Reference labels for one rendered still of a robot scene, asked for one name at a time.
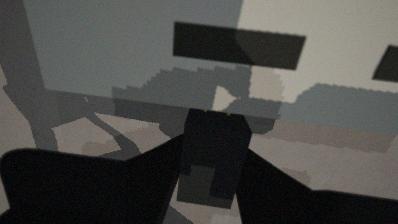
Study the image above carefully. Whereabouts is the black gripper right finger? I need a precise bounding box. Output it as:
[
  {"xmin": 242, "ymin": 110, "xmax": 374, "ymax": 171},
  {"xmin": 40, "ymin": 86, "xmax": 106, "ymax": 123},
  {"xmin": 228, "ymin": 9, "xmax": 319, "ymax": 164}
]
[{"xmin": 235, "ymin": 148, "xmax": 398, "ymax": 224}]

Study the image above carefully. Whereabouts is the black two-prong plug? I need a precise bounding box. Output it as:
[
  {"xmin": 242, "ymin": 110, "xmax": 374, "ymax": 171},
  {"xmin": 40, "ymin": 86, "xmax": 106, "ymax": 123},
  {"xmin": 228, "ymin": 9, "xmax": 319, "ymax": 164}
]
[{"xmin": 176, "ymin": 108, "xmax": 252, "ymax": 209}]

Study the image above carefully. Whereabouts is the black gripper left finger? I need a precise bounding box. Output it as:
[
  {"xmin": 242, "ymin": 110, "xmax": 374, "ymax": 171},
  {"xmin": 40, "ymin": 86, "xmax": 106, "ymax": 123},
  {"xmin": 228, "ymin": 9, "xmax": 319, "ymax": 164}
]
[{"xmin": 0, "ymin": 134, "xmax": 183, "ymax": 224}]

